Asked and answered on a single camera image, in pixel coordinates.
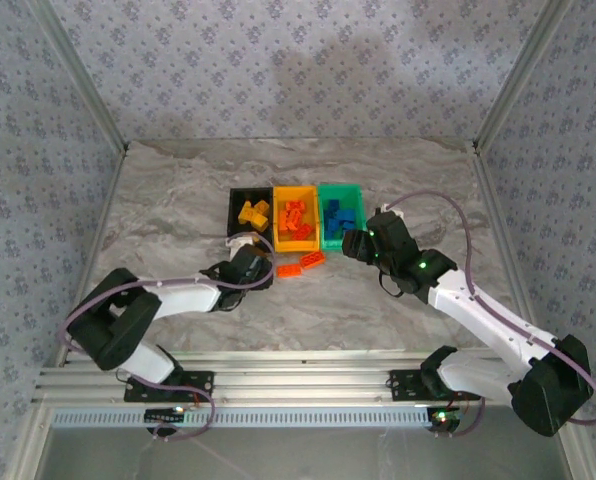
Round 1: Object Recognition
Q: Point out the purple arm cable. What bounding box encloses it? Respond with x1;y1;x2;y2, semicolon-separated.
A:
377;191;596;439
57;238;277;444

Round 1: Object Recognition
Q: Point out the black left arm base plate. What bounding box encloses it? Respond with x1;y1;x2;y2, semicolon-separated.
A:
123;369;215;403

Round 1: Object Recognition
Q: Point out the small circuit board green light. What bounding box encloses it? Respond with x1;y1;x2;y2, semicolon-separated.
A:
145;407;187;424
426;407;462;434

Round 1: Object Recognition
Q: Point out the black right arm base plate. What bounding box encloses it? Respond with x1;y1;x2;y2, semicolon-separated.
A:
388;368;482;401

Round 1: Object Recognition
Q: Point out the green plastic bin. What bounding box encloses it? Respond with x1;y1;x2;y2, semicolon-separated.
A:
317;183;368;252

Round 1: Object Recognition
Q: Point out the aluminium frame post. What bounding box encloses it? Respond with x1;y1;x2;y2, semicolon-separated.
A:
472;0;575;152
27;0;130;152

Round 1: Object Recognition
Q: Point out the yellow-orange plastic bin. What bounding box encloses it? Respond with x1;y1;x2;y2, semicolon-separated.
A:
271;184;324;254

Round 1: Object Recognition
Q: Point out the grey slotted cable duct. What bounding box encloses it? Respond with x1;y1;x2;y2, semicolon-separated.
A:
50;405;459;430

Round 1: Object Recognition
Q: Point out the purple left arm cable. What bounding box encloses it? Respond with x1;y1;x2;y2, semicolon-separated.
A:
57;238;277;444

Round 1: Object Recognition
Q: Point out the black plastic bin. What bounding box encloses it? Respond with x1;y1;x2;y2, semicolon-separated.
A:
226;186;275;237

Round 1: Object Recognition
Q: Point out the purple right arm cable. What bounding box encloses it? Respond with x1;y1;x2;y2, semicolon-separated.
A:
377;191;596;439

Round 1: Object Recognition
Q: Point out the black strap loop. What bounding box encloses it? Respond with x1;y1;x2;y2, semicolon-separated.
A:
377;272;407;299

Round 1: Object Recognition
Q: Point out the aluminium table side rail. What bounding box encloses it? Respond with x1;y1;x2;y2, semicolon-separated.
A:
52;147;130;369

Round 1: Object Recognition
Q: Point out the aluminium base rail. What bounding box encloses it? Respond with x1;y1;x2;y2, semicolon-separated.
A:
33;349;579;404

